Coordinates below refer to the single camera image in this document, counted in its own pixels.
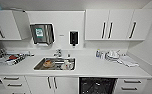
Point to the stainless steel dishwasher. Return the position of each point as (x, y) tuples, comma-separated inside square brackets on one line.
[(98, 86)]

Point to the black soap dispenser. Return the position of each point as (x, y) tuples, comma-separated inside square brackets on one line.
[(73, 37)]

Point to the white mug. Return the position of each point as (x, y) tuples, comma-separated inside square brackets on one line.
[(68, 64)]

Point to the chrome faucet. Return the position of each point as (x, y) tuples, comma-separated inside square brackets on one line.
[(58, 53)]

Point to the dish soap bottle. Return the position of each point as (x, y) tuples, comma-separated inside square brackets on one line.
[(98, 54)]

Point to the orange bowl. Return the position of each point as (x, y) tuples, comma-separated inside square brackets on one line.
[(48, 63)]

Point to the stack of white plates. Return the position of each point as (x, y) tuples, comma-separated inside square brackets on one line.
[(112, 56)]

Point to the steel paper towel dispenser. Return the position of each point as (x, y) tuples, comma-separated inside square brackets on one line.
[(40, 33)]

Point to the steel sink basin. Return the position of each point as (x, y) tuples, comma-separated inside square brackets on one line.
[(38, 68)]

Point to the black utensil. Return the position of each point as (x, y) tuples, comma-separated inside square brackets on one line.
[(29, 54)]

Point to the white folded cloth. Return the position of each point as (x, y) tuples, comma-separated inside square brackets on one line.
[(128, 61)]

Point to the white two-door base cabinet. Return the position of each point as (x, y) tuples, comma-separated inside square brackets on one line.
[(38, 86)]

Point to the white drawer stack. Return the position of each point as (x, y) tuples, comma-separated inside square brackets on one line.
[(15, 87), (130, 86)]

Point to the dish rack with items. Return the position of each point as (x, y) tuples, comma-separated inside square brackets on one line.
[(7, 59)]

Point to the white wall outlet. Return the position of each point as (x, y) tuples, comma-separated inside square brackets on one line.
[(85, 44)]

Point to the small wall label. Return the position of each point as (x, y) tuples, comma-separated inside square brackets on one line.
[(61, 34)]

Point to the three-door white wall cabinet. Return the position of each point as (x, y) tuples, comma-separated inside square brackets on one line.
[(95, 25)]

